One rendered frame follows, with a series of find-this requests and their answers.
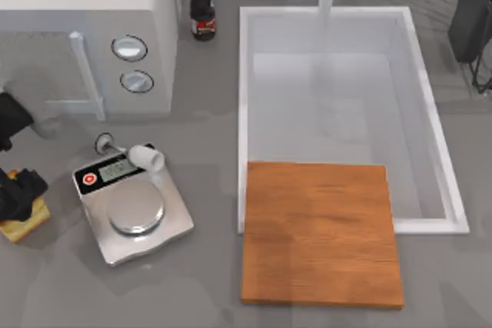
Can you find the yellow bread slice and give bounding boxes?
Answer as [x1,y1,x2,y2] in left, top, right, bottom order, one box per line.
[0,167,52,244]

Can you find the silver kitchen scale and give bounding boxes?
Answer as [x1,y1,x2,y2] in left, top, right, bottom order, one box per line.
[71,142,195,267]

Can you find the white cylinder with metal stem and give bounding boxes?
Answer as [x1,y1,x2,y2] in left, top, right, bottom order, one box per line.
[94,132,166,174]

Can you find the small round microwave knob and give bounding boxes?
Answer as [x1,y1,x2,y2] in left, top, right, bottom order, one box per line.
[118,69,155,94]

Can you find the large round microwave knob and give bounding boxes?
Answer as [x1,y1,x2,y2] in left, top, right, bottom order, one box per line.
[110,34,149,63]

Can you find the pale microwave oven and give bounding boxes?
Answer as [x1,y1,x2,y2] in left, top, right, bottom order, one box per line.
[0,0,182,121]

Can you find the dark bottle with red cap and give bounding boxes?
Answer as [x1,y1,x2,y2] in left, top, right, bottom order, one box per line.
[188,0,217,42]

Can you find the wooden cutting board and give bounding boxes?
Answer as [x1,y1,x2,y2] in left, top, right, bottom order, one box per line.
[239,161,405,310]

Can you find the white sink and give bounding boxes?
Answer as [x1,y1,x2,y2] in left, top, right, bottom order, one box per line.
[237,5,470,236]

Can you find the white microwave door handle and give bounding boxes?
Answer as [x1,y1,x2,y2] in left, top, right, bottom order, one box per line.
[68,31,107,122]

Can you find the black wire rack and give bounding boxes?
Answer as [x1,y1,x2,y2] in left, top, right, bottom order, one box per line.
[447,0,492,95]

